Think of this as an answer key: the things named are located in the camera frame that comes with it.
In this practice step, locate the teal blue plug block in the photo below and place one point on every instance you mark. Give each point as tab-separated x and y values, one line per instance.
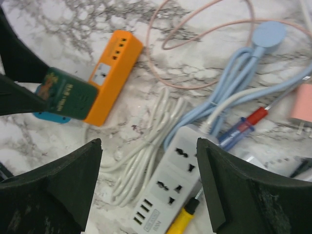
51	117

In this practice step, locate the yellow handled screwdriver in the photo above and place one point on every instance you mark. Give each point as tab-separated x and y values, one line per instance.
186	214

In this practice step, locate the white green usb charger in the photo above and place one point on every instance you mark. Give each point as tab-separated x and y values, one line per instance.
171	185

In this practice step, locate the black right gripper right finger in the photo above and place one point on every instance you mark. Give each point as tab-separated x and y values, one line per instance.
245	199

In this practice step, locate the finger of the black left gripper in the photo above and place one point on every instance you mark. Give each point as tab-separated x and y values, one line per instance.
15	99
19	62

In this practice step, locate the dark green plug adapter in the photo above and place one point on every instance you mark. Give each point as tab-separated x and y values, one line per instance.
67	95

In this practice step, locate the small pink plug adapter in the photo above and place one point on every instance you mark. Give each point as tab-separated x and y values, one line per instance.
301	113

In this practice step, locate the blue red screwdriver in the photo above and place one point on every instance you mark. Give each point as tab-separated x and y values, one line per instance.
246	125

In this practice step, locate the orange power strip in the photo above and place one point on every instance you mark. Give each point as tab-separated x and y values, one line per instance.
111	73

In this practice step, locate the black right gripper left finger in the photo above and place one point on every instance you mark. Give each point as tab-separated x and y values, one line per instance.
54	198

